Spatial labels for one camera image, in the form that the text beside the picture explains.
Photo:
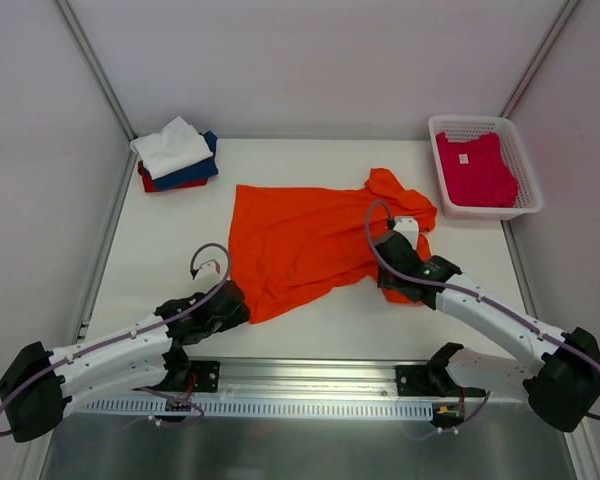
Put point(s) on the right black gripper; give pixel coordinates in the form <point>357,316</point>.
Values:
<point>389,257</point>

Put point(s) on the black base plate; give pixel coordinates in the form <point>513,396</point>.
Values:
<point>412,380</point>
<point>198,376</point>

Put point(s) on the aluminium mounting rail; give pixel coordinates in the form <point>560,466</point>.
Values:
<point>272,379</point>

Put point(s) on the orange t-shirt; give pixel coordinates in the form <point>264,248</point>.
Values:
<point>290,246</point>

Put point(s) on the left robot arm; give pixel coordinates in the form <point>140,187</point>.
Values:
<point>41,387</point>

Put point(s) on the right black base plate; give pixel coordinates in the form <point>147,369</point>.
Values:
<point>412,380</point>

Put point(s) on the right aluminium corner post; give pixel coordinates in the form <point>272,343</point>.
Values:
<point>549,40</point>

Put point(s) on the left aluminium corner post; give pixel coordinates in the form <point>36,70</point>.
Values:
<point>79,36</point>

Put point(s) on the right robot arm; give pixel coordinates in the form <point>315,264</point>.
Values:
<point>556,373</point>

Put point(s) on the red folded t-shirt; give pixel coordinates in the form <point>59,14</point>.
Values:
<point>149,186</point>

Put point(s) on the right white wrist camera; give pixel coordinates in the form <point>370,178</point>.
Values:
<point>408,228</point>

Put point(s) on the white plastic basket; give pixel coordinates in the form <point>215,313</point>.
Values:
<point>463,128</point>

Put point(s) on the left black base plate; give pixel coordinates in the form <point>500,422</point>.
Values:
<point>198,376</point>

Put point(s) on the white slotted cable duct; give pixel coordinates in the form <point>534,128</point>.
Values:
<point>268,408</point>

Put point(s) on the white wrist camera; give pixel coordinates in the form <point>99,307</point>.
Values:
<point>208,271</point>
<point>408,228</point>

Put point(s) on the aluminium corner post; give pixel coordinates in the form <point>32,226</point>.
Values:
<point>79,36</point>
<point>549,40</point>

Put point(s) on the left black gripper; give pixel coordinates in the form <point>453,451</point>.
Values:
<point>235,305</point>

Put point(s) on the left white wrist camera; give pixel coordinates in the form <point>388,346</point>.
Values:
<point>208,271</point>

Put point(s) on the pink t-shirt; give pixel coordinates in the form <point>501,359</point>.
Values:
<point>475,173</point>

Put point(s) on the blue folded t-shirt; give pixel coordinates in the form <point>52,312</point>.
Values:
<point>203,170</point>

